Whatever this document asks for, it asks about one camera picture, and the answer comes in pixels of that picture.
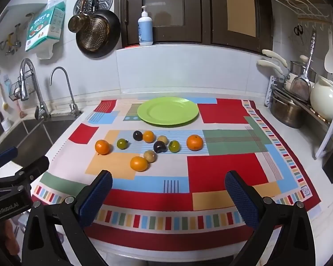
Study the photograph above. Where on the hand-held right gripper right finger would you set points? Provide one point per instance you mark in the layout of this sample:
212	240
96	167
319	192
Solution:
242	199

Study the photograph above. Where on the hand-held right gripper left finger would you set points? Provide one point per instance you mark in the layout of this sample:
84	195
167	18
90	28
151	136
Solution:
97	196

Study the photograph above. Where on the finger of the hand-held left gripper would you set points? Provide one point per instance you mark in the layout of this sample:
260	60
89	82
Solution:
30	169
5	155

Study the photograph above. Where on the small orange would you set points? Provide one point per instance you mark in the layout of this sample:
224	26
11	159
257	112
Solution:
148	136
139	163
103	147

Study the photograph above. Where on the green tomato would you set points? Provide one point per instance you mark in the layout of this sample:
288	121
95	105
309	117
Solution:
123	143
174	146

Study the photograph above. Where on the dark purple plum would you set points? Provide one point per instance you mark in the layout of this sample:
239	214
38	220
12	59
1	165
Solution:
138	135
159	146

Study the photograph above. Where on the green plate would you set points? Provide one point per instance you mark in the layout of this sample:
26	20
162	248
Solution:
168	112

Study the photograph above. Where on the stainless steel sink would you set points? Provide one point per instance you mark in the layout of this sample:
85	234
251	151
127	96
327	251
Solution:
25	134

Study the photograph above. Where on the colourful patchwork tablecloth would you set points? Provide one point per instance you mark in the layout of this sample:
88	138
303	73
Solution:
224	171

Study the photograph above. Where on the tan longan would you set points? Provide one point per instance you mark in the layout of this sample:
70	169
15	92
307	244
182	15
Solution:
162	139
150	156

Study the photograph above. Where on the tall chrome faucet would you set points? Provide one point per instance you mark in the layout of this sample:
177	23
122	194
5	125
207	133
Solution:
27	84

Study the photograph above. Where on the large orange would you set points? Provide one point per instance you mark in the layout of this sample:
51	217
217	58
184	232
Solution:
194	142

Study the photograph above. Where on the slim gooseneck faucet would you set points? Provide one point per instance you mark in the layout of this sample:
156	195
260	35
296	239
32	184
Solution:
64	88

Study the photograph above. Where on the stainless steel pot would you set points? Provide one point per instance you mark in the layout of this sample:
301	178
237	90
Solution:
285	112

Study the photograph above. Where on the white dish rack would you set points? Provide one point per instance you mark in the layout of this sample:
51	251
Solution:
328	135

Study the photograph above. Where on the cream ceramic jug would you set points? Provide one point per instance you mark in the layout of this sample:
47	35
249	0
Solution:
325	101

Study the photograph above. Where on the metal skimmer ladle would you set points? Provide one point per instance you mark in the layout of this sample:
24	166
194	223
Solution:
302	84

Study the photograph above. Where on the teal and white bag box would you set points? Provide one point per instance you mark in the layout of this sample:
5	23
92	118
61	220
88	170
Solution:
44	26

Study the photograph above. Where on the black frying pan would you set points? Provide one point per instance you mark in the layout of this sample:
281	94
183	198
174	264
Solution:
100	37

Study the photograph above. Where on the small copper saucepan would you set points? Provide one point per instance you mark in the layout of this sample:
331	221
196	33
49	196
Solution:
79	22

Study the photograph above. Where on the white rice paddle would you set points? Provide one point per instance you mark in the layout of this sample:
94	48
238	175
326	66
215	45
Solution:
330	59

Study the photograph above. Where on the blue and white pump bottle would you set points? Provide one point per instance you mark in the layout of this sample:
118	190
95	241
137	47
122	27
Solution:
145	29

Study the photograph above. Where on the black scissors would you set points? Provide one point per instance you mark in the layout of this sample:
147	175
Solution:
299	30

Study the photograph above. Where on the wall mounted water taps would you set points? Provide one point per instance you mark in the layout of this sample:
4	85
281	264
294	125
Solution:
10	43

